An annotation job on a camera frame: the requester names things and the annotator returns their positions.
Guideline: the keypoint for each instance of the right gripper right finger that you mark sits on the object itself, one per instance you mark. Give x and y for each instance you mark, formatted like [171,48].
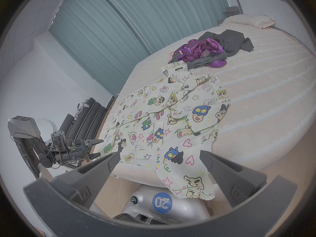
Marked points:
[234,181]

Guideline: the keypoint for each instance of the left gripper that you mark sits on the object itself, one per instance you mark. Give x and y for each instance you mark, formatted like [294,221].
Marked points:
[76,154]

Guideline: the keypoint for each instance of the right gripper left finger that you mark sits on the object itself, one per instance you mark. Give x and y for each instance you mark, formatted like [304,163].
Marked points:
[84,181]

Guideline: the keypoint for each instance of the white printed pyjama top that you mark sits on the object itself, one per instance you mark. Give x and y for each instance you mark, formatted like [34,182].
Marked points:
[172,122]

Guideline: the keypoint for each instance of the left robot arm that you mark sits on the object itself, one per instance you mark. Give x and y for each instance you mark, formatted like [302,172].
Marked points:
[24,127]

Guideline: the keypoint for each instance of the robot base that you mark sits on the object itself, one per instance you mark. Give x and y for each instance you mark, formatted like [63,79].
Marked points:
[187,206]

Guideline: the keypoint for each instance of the small grey white clothes pile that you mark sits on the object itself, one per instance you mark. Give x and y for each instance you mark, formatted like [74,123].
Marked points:
[82,106]

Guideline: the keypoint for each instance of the bed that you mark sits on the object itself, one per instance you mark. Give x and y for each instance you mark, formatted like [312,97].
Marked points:
[259,88]

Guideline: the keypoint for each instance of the pile of clothes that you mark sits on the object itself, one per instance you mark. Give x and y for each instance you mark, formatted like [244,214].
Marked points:
[209,50]

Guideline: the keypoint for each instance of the black chest of drawers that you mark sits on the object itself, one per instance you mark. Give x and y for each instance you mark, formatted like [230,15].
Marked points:
[86,122]

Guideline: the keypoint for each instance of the blue-green curtain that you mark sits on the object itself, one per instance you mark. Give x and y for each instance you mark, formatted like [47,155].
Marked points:
[172,9]
[86,46]

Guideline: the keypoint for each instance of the cream pillow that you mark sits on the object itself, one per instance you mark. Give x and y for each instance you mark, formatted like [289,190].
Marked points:
[246,21]

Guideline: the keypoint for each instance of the grey white bedside table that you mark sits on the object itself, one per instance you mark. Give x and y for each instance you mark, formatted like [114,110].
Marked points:
[231,11]

